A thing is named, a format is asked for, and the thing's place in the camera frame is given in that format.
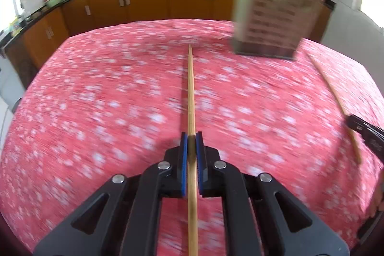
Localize bamboo chopstick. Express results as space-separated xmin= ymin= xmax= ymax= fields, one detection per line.
xmin=306 ymin=52 xmax=363 ymax=165
xmin=187 ymin=45 xmax=198 ymax=256

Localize person's right hand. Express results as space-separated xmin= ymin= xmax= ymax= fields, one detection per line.
xmin=366 ymin=170 xmax=384 ymax=217

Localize pink floral tablecloth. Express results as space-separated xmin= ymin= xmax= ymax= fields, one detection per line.
xmin=1 ymin=19 xmax=383 ymax=250

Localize perforated metal utensil holder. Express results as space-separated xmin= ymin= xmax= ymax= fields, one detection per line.
xmin=232 ymin=0 xmax=324 ymax=60

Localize yellow detergent bottle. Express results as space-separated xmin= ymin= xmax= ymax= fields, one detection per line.
xmin=9 ymin=18 xmax=25 ymax=37

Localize wooden lower cabinets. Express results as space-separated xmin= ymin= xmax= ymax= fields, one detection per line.
xmin=4 ymin=0 xmax=334 ymax=89

